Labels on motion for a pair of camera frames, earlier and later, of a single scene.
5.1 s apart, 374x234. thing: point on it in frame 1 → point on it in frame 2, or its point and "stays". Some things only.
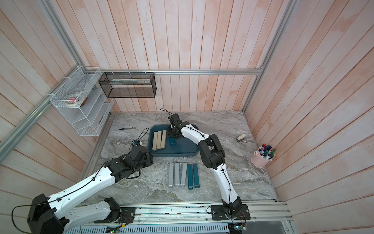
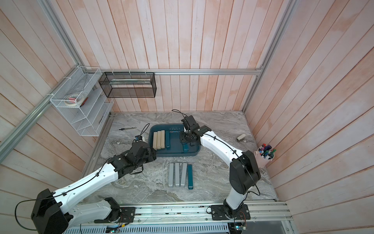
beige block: (162, 146) stays
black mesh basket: (129, 84) stays
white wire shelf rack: (83, 102) stays
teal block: (196, 182) → (186, 148)
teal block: (190, 184) stays
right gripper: (170, 134) → (182, 136)
